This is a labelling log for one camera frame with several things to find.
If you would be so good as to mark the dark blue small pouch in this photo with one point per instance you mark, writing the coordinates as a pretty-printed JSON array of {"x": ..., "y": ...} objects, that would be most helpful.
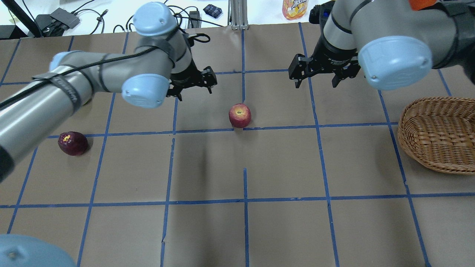
[{"x": 213, "y": 11}]

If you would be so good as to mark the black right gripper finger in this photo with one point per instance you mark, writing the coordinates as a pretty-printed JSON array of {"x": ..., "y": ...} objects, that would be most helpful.
[
  {"x": 300, "y": 68},
  {"x": 350, "y": 71}
]

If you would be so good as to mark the aluminium frame post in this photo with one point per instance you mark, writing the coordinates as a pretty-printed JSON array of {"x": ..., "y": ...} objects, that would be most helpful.
[{"x": 238, "y": 14}]

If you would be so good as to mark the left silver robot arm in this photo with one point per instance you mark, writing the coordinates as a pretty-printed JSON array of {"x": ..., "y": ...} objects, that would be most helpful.
[{"x": 160, "y": 67}]

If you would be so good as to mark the black monitor stand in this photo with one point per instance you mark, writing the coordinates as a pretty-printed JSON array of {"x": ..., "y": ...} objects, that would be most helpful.
[{"x": 25, "y": 17}]

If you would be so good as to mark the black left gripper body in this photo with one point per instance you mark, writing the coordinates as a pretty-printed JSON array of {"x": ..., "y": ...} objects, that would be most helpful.
[{"x": 184, "y": 76}]

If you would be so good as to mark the grey usb hub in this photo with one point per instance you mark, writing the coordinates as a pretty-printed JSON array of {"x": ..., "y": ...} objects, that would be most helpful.
[{"x": 66, "y": 19}]

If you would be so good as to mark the orange juice bottle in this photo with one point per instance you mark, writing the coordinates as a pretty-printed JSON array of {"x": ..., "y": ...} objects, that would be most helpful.
[{"x": 294, "y": 9}]

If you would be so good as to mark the dark red apple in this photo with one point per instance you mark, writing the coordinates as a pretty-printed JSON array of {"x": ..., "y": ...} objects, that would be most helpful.
[{"x": 73, "y": 143}]

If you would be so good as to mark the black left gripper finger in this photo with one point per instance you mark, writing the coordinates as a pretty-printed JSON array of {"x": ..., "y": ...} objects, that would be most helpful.
[
  {"x": 208, "y": 79},
  {"x": 175, "y": 92}
]

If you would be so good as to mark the wicker basket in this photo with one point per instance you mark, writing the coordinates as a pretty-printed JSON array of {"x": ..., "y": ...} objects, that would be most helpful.
[{"x": 439, "y": 133}]

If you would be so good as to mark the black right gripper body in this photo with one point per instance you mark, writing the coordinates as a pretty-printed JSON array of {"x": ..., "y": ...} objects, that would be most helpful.
[{"x": 333, "y": 54}]

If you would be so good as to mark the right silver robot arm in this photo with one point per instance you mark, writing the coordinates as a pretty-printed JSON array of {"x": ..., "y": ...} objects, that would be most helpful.
[{"x": 394, "y": 45}]

